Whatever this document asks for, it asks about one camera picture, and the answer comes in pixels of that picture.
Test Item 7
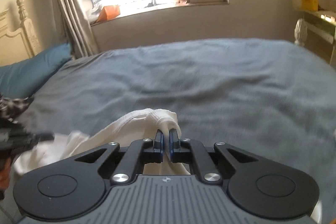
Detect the grey bed blanket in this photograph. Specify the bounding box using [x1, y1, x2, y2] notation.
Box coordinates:
[18, 39, 335, 223]

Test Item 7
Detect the beige curtain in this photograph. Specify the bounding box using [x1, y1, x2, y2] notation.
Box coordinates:
[57, 0, 99, 57]

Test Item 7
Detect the white green side table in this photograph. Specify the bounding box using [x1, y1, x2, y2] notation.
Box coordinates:
[303, 11, 335, 68]

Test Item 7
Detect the teal pillow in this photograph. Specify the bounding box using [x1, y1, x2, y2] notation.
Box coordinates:
[1, 43, 72, 98]

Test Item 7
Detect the orange bag on windowsill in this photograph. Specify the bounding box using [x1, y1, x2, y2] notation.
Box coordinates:
[96, 5, 120, 23]

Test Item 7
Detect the cream carved headboard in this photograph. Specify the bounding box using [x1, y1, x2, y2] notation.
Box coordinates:
[0, 0, 42, 67]

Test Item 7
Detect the white footboard bedpost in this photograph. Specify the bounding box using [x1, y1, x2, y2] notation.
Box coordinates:
[294, 18, 307, 47]

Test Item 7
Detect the plaid dark garment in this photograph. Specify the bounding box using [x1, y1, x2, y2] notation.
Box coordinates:
[1, 94, 34, 123]

